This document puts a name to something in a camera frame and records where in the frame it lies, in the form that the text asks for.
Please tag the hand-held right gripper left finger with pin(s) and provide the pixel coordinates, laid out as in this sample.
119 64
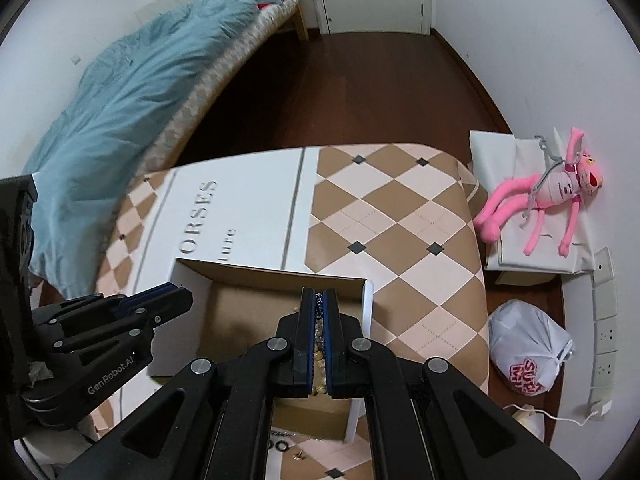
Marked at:
309 340

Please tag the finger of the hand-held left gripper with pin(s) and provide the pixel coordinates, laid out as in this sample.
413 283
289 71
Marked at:
165 293
170 308

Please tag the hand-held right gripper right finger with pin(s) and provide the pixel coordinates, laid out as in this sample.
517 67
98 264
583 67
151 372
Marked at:
330 340

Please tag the cardboard box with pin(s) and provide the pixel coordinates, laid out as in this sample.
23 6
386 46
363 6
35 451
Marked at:
240 310

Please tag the chequered beige table cover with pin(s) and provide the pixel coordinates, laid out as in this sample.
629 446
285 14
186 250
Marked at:
400 240

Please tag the light blue blanket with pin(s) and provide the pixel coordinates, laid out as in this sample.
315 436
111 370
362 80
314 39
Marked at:
125 110

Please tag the white plastic bag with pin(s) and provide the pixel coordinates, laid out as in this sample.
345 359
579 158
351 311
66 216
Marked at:
520 335

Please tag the bed with woven mattress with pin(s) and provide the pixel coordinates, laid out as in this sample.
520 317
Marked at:
210 90

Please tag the white rounded object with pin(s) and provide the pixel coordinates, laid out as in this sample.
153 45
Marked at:
530 422

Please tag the pink plush toy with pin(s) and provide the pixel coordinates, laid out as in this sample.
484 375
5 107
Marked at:
510 195

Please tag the grey clothes hanger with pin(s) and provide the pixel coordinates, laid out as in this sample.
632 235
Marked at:
542 176

